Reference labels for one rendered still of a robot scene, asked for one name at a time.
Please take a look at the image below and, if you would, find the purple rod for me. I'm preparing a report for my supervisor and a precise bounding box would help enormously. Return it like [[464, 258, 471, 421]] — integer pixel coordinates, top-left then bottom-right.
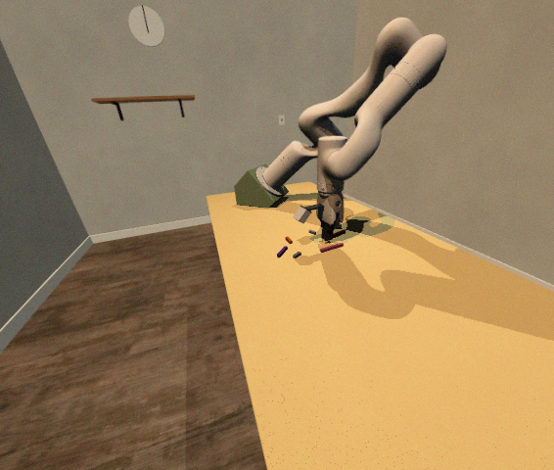
[[277, 246, 288, 258]]

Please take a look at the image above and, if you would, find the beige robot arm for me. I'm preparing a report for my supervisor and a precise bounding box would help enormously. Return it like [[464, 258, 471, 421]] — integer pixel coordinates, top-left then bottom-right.
[[256, 18, 446, 196]]

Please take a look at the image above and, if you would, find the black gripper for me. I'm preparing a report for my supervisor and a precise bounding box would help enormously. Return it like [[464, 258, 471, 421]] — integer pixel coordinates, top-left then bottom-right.
[[316, 191, 344, 241]]

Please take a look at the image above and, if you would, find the pink rod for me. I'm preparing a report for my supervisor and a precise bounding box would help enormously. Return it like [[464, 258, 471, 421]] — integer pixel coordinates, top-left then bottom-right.
[[320, 243, 344, 253]]

